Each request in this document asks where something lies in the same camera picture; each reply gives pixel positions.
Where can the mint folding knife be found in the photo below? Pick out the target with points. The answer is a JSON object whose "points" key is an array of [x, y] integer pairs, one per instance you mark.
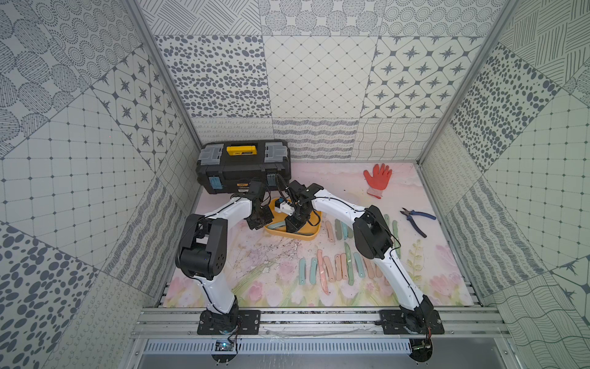
{"points": [[313, 271]]}

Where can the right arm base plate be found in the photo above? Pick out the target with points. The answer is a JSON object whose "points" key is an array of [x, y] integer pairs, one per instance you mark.
{"points": [[400, 322]]}

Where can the green folding fruit knife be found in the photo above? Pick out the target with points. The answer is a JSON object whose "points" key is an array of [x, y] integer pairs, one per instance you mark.
{"points": [[349, 264]]}

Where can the sage green fruit knife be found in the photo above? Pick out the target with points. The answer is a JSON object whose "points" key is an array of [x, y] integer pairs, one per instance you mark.
{"points": [[338, 230]]}

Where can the teal lettered fruit knife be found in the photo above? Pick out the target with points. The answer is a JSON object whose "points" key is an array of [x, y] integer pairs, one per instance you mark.
{"points": [[344, 231]]}

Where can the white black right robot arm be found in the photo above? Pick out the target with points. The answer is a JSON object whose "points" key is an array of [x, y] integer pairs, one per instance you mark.
{"points": [[372, 236]]}

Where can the red work glove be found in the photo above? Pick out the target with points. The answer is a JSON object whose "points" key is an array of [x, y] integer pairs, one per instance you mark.
{"points": [[378, 179]]}

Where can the light green knife handle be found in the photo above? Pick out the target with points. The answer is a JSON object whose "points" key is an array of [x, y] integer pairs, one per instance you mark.
{"points": [[394, 229]]}

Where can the black Deli toolbox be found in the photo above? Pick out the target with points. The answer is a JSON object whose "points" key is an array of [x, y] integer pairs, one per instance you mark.
{"points": [[228, 167]]}

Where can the teal folding fruit knife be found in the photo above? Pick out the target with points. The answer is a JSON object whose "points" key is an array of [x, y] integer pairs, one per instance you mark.
{"points": [[359, 262]]}

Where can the pink folding fruit knife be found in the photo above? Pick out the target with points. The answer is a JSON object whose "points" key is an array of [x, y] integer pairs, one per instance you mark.
{"points": [[329, 269]]}

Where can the long coral fruit knife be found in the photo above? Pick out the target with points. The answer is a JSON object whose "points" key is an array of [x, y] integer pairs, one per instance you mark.
{"points": [[322, 272]]}

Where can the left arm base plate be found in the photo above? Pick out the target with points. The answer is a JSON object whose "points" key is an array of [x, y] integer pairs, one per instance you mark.
{"points": [[244, 322]]}

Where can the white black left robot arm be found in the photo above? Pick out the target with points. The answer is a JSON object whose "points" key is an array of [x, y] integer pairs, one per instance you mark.
{"points": [[202, 249]]}

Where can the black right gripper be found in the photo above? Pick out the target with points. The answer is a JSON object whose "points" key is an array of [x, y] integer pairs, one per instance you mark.
{"points": [[294, 226]]}

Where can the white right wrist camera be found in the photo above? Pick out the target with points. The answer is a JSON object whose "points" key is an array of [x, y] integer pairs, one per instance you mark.
{"points": [[284, 207]]}

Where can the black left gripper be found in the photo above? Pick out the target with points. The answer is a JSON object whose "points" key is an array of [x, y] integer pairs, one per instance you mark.
{"points": [[263, 214]]}

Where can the aluminium front rail frame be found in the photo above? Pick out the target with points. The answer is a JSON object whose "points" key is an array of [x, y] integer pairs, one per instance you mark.
{"points": [[473, 337]]}

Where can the yellow plastic storage tray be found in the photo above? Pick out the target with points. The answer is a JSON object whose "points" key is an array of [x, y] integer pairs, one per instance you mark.
{"points": [[307, 233]]}

